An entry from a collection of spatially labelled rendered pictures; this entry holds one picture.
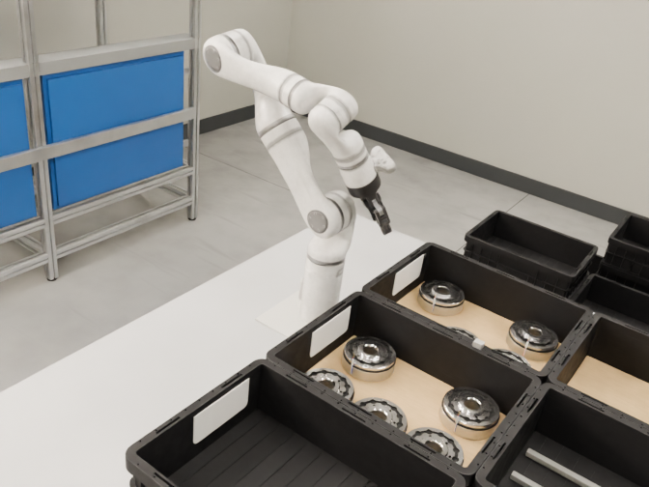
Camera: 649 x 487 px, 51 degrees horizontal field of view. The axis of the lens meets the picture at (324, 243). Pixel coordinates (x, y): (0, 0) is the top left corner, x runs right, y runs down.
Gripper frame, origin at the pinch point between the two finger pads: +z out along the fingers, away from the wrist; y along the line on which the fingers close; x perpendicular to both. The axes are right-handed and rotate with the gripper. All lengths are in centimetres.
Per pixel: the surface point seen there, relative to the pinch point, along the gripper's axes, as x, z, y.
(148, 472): -51, -31, 58
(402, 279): -2.6, 7.2, 12.7
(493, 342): 7.3, 18.1, 31.5
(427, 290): 1.4, 12.5, 14.4
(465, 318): 5.6, 17.9, 22.3
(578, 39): 171, 121, -194
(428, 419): -13, 4, 49
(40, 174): -96, 11, -135
